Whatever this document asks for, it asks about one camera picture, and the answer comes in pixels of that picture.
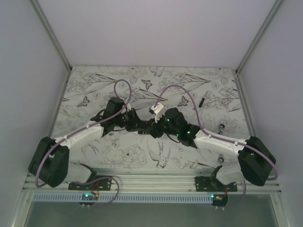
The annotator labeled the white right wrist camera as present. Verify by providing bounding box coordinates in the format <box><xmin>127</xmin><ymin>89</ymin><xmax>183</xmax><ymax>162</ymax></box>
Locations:
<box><xmin>149</xmin><ymin>103</ymin><xmax>165</xmax><ymax>123</ymax></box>

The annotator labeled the left controller board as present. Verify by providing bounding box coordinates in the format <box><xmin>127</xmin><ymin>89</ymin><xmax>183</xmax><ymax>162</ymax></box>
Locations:
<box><xmin>79</xmin><ymin>193</ymin><xmax>99</xmax><ymax>209</ymax></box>

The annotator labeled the silver ratchet wrench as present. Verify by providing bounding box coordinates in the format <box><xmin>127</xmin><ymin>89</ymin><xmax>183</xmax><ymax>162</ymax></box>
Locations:
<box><xmin>217</xmin><ymin>122</ymin><xmax>226</xmax><ymax>164</ymax></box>

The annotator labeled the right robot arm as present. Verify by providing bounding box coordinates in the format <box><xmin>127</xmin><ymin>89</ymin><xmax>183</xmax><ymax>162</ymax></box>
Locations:
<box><xmin>148</xmin><ymin>105</ymin><xmax>276</xmax><ymax>192</ymax></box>

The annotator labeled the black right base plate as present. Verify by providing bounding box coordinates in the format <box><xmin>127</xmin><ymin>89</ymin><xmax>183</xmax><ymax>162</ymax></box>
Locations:
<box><xmin>195</xmin><ymin>176</ymin><xmax>238</xmax><ymax>192</ymax></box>

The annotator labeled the controller board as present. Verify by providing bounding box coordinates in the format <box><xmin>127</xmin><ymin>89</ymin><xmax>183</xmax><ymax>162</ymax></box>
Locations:
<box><xmin>79</xmin><ymin>193</ymin><xmax>99</xmax><ymax>209</ymax></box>
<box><xmin>211</xmin><ymin>194</ymin><xmax>229</xmax><ymax>210</ymax></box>

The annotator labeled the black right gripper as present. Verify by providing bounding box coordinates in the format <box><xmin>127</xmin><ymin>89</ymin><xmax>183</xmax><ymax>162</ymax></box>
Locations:
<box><xmin>145</xmin><ymin>112</ymin><xmax>179</xmax><ymax>139</ymax></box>

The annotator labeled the slotted cable duct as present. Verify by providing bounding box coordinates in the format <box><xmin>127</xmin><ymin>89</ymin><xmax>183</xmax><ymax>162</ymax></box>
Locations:
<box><xmin>32</xmin><ymin>192</ymin><xmax>212</xmax><ymax>204</ymax></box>

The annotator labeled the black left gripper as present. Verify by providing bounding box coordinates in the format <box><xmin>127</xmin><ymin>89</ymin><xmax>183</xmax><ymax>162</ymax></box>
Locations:
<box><xmin>114</xmin><ymin>108</ymin><xmax>147</xmax><ymax>132</ymax></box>

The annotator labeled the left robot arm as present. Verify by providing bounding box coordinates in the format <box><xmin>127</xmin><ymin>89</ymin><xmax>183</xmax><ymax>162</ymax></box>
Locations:
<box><xmin>28</xmin><ymin>97</ymin><xmax>147</xmax><ymax>190</ymax></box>

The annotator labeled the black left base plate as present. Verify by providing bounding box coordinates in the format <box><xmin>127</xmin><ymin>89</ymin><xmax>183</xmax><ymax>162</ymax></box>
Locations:
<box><xmin>68</xmin><ymin>175</ymin><xmax>112</xmax><ymax>191</ymax></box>

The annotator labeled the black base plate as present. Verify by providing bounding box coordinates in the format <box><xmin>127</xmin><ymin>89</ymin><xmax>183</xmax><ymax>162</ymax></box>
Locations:
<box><xmin>68</xmin><ymin>175</ymin><xmax>112</xmax><ymax>191</ymax></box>
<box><xmin>195</xmin><ymin>176</ymin><xmax>238</xmax><ymax>192</ymax></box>

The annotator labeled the right controller board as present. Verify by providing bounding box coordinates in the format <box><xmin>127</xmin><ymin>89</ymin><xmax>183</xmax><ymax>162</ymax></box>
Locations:
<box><xmin>211</xmin><ymin>194</ymin><xmax>229</xmax><ymax>210</ymax></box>

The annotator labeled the black handled screwdriver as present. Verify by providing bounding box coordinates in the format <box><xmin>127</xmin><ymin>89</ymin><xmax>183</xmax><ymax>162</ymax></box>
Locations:
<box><xmin>198</xmin><ymin>91</ymin><xmax>208</xmax><ymax>108</ymax></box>

